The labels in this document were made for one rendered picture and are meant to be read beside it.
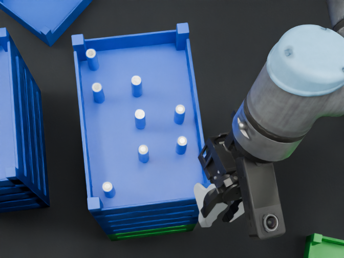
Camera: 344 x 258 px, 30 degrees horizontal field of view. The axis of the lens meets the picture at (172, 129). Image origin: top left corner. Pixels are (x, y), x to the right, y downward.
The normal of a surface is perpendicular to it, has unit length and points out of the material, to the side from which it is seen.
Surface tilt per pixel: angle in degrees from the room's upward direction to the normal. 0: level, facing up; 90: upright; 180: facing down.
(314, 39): 24
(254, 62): 0
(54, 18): 0
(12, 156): 0
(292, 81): 60
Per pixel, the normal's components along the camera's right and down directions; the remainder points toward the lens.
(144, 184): 0.03, -0.25
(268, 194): 0.39, -0.16
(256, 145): -0.51, 0.57
